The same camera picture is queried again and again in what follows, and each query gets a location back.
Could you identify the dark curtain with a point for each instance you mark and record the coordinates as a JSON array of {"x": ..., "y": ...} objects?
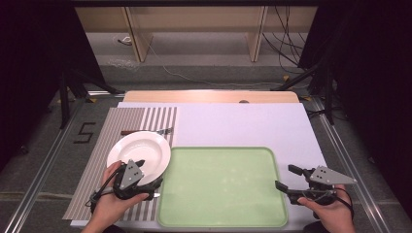
[
  {"x": 372, "y": 81},
  {"x": 29, "y": 64}
]

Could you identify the white plate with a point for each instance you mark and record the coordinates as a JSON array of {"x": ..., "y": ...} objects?
[{"x": 142, "y": 152}]

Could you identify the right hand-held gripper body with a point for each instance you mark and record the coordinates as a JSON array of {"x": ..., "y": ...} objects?
[{"x": 324, "y": 186}]

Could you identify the white table cover sheet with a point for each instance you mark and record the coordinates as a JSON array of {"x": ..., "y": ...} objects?
[{"x": 239, "y": 124}]

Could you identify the striped placemat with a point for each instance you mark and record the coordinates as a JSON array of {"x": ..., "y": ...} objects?
[{"x": 107, "y": 136}]

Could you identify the person's right hand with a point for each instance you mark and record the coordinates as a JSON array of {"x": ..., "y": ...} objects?
[{"x": 333, "y": 213}]

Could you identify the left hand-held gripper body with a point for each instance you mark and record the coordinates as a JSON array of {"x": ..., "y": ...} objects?
[{"x": 130, "y": 176}]

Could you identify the metal floor rail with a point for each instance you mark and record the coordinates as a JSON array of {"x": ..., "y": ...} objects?
[
  {"x": 42, "y": 171},
  {"x": 350, "y": 161}
]

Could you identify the person's left hand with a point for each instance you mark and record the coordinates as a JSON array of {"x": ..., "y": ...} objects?
[{"x": 108, "y": 204}]

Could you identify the green tray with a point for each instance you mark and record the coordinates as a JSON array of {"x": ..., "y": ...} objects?
[{"x": 222, "y": 187}]

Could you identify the black metal stand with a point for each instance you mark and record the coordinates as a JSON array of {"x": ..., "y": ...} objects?
[
  {"x": 69, "y": 90},
  {"x": 324, "y": 81}
]

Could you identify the wooden table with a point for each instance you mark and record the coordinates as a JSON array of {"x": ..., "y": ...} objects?
[{"x": 210, "y": 96}]

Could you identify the wooden shelf unit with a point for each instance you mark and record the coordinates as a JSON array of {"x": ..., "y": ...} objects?
[{"x": 194, "y": 19}]

